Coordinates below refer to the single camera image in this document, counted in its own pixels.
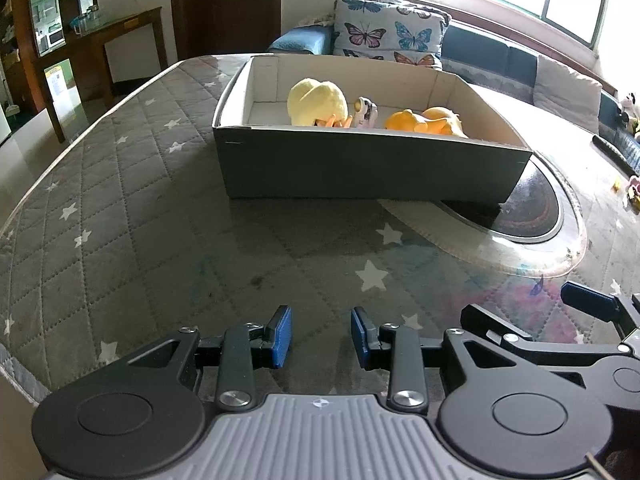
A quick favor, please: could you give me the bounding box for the clear glassware set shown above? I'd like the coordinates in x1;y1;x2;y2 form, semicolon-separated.
70;6;101;36

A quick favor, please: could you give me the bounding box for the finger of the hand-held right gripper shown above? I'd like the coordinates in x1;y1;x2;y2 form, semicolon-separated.
460;303;640;371
561;281;640;343

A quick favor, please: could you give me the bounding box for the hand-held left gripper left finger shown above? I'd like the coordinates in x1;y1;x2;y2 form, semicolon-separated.
127;305;292;412

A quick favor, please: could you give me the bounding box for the large butterfly print pillow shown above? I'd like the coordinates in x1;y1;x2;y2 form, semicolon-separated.
332;0;451;68

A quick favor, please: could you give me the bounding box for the small white robot toy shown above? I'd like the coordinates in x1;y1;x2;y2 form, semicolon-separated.
352;96;378;128

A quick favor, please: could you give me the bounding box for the round glass inset cooktop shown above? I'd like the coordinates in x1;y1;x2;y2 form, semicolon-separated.
377;152;587;277

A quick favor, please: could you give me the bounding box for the grey seat cushion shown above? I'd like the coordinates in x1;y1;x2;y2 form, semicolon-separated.
532;55;603;133

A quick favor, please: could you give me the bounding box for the black remote control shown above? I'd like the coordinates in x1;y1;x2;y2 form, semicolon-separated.
592;134;637;172

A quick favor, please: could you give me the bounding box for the grey star quilted table cover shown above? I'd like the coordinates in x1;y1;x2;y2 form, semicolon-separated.
0;52;640;406

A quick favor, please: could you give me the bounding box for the yellow plush duck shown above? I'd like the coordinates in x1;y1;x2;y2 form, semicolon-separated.
287;78;353;128

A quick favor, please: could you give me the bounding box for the grey cardboard box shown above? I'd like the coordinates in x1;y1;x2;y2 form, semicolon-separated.
212;54;533;202

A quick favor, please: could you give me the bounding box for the dark wooden door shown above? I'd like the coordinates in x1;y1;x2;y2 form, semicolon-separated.
170;0;282;61

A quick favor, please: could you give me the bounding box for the blue sofa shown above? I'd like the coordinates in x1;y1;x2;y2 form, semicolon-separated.
267;20;640;161

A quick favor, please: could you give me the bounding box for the dark wooden desk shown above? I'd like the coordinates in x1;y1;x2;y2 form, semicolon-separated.
30;7;168;143

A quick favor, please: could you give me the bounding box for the white microwave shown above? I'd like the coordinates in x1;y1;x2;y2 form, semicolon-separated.
35;27;66;56

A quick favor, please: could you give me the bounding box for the orange dinosaur toy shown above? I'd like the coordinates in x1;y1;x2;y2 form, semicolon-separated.
384;109;426;132
416;106;469;139

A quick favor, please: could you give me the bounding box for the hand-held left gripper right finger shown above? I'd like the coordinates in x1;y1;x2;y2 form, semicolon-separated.
351;307;546;413

